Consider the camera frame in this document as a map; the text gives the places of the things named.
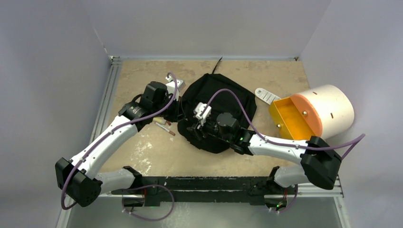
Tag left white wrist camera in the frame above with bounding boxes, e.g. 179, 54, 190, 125
165, 78, 186, 94

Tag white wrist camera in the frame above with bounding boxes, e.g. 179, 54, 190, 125
193, 102, 211, 126
165, 78, 186, 94

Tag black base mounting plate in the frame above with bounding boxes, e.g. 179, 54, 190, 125
112, 176, 297, 208

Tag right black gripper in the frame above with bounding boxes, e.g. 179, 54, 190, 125
187, 115, 232, 143

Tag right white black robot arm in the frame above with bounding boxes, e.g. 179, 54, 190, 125
187, 113, 342, 193

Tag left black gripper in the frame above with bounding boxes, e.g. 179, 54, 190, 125
152, 94, 185, 123

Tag white brown-tipped pen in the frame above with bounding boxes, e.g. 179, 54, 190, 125
155, 122, 175, 136

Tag white cylinder orange drawer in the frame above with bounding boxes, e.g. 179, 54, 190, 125
269, 85, 355, 140

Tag aluminium frame rails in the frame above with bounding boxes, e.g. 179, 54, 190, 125
57, 56, 352, 228

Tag black student backpack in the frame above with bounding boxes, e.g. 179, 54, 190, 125
178, 71, 257, 153

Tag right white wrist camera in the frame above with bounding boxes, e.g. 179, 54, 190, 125
193, 102, 211, 126

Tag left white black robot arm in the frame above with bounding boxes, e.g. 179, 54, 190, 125
55, 79, 185, 209

